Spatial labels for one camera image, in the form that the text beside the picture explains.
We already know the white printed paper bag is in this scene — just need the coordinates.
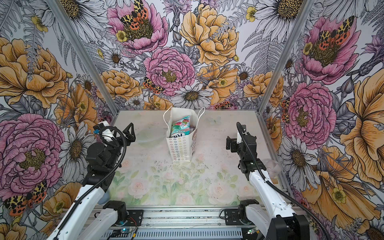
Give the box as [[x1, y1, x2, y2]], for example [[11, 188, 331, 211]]
[[163, 107, 206, 162]]

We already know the teal snack packet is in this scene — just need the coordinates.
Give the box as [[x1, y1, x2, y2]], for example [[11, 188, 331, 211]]
[[170, 116, 191, 138]]

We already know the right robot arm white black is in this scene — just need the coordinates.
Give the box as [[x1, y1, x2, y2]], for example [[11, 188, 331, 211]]
[[226, 123, 311, 240]]

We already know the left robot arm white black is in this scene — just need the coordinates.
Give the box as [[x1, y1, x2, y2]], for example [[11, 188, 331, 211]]
[[48, 121, 136, 240]]

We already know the clear plastic cup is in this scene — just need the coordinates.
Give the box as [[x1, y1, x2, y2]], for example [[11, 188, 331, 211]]
[[265, 160, 282, 179]]

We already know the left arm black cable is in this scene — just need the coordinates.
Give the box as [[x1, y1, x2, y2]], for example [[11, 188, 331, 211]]
[[52, 125, 128, 240]]

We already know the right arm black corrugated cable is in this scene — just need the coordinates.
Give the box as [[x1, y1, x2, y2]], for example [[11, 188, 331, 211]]
[[236, 121, 331, 240]]

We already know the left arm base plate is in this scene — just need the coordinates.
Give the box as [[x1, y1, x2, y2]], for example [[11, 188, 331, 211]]
[[122, 210, 144, 227]]

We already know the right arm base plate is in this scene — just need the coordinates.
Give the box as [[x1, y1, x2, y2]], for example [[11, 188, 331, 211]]
[[221, 208, 246, 226]]

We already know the aluminium frame rail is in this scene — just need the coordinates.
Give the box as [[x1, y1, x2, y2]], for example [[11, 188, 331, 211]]
[[127, 206, 238, 229]]

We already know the white vented cable duct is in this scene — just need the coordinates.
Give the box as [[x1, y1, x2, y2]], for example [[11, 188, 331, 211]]
[[101, 228, 244, 240]]

